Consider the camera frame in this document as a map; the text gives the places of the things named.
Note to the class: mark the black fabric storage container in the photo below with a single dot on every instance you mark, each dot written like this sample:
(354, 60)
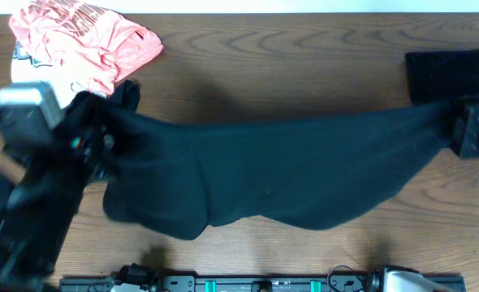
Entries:
(441, 75)

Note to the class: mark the coral pink printed shirt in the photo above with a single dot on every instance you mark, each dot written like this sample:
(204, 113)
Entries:
(93, 45)

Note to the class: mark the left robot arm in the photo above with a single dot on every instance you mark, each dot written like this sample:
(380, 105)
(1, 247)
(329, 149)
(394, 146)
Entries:
(36, 213)

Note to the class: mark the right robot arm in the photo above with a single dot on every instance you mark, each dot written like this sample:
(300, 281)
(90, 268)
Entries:
(397, 279)

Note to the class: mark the black t-shirt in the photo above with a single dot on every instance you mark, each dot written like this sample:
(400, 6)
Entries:
(313, 173)

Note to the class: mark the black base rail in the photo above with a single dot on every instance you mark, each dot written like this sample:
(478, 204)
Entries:
(135, 278)

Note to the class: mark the white printed shirt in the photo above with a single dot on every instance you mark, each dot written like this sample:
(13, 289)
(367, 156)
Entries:
(66, 81)

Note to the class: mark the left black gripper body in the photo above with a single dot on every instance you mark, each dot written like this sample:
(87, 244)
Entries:
(83, 148)

